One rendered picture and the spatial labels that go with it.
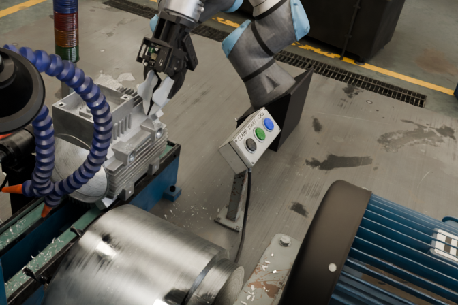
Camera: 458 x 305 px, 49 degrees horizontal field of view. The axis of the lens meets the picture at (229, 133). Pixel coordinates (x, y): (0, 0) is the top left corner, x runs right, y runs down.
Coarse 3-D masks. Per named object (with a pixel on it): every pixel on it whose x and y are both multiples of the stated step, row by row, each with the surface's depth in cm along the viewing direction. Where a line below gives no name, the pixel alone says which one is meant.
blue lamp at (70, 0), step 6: (54, 0) 121; (60, 0) 120; (66, 0) 121; (72, 0) 121; (54, 6) 122; (60, 6) 121; (66, 6) 122; (72, 6) 122; (60, 12) 122; (66, 12) 122; (72, 12) 123
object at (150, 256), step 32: (96, 224) 67; (128, 224) 69; (160, 224) 71; (96, 256) 64; (128, 256) 64; (160, 256) 65; (192, 256) 66; (224, 256) 71; (64, 288) 62; (96, 288) 62; (128, 288) 61; (160, 288) 61; (192, 288) 62; (224, 288) 66
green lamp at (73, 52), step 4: (56, 44) 128; (56, 48) 128; (60, 48) 128; (64, 48) 128; (68, 48) 128; (72, 48) 128; (76, 48) 130; (56, 52) 129; (60, 52) 128; (64, 52) 128; (68, 52) 128; (72, 52) 129; (76, 52) 130; (60, 56) 129; (64, 56) 129; (68, 56) 129; (72, 56) 130; (76, 56) 131; (68, 60) 130; (72, 60) 130; (76, 60) 131
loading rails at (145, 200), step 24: (168, 144) 126; (168, 168) 124; (144, 192) 116; (168, 192) 126; (24, 216) 99; (48, 216) 102; (72, 216) 111; (96, 216) 101; (24, 240) 97; (48, 240) 105; (72, 240) 95; (24, 264) 100; (48, 264) 90; (24, 288) 85
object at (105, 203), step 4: (160, 112) 108; (152, 116) 108; (156, 116) 107; (160, 116) 108; (52, 124) 97; (108, 148) 94; (108, 152) 94; (112, 152) 94; (108, 156) 93; (104, 160) 94; (52, 180) 103; (100, 200) 100; (104, 200) 100; (108, 200) 101; (96, 204) 101; (100, 204) 101; (104, 204) 100; (108, 204) 100; (100, 208) 101; (104, 208) 100
